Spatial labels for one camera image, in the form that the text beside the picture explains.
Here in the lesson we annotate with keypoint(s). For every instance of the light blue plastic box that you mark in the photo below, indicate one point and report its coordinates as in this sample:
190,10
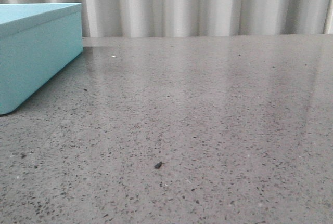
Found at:
37,41

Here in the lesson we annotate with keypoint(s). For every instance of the small black debris chip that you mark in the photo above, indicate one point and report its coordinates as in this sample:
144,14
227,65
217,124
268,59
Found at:
158,165

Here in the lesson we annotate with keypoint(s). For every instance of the grey pleated curtain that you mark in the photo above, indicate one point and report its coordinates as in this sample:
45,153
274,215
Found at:
178,18

